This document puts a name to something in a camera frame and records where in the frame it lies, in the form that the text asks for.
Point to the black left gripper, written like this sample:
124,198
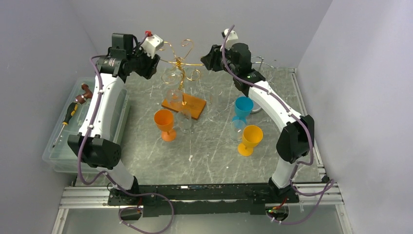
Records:
150,70

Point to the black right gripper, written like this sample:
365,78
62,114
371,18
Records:
215,52

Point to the clear wine glass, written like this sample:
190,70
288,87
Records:
174,96

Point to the orange plastic goblet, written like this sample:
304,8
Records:
164,120

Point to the gold wire glass rack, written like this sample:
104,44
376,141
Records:
194,104

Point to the yellow plastic goblet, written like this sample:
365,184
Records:
251,137

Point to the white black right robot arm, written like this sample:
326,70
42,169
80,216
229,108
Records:
297,131

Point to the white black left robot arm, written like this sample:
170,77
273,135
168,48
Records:
97,153

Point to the clear pink tinted glass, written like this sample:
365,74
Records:
214,103

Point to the clear small glass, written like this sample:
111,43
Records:
184,120

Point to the clear tall glass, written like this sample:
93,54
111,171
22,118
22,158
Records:
236,130

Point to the blue plastic goblet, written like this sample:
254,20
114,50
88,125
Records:
242,108

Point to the brown bronze faucet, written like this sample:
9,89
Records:
82,98

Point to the black yellow screwdriver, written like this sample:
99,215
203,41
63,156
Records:
71,110

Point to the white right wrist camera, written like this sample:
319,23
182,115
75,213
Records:
232,38

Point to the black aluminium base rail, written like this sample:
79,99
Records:
252,198

